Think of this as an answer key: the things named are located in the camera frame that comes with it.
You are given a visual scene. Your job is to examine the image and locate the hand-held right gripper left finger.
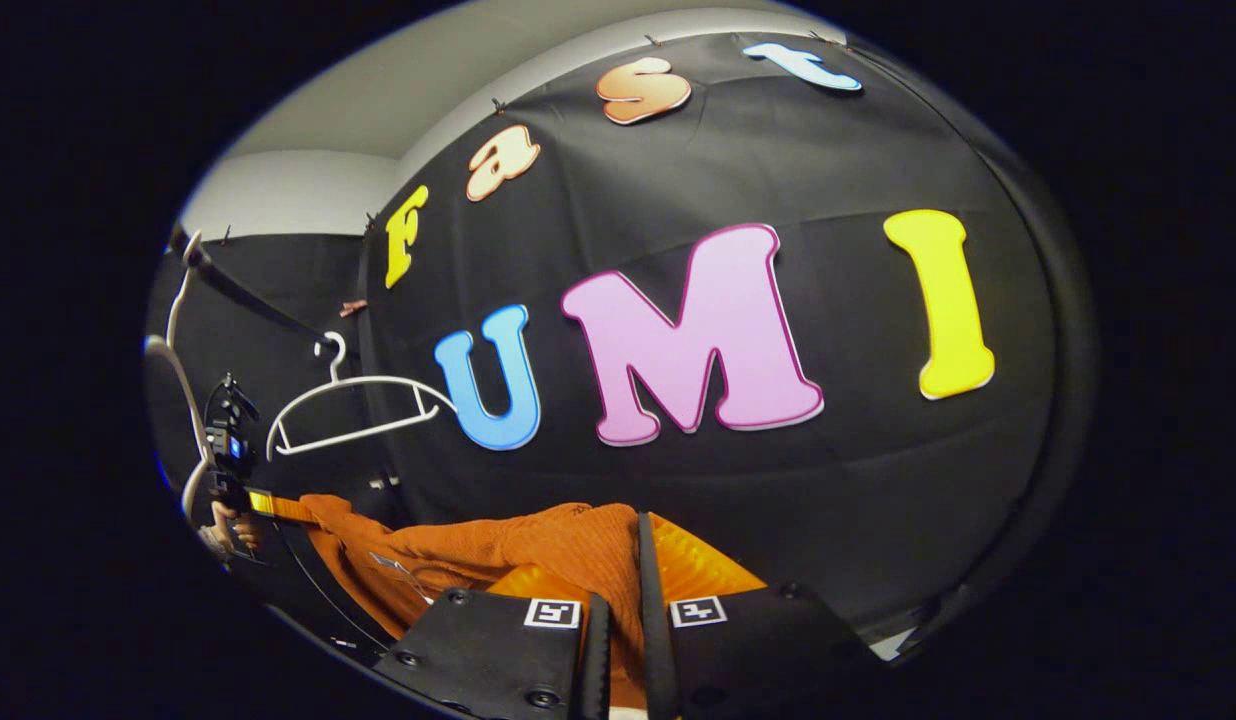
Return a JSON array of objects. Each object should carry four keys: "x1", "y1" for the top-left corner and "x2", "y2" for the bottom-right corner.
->
[{"x1": 373, "y1": 565, "x2": 611, "y2": 720}]

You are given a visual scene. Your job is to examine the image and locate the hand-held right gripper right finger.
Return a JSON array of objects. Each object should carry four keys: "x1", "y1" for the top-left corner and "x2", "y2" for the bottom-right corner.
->
[{"x1": 636, "y1": 512, "x2": 891, "y2": 720}]

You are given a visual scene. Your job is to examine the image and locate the white plastic hanger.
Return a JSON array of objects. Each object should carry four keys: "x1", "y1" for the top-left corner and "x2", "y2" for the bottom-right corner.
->
[
  {"x1": 265, "y1": 331, "x2": 459, "y2": 462},
  {"x1": 143, "y1": 232, "x2": 221, "y2": 526}
]

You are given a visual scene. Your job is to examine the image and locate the orange corduroy jacket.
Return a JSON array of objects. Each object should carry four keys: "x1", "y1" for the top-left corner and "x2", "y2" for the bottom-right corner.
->
[{"x1": 298, "y1": 495, "x2": 647, "y2": 711}]

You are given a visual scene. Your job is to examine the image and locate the black clothes rail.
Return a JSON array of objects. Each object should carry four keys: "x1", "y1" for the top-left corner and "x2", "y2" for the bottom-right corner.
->
[{"x1": 166, "y1": 224, "x2": 335, "y2": 349}]

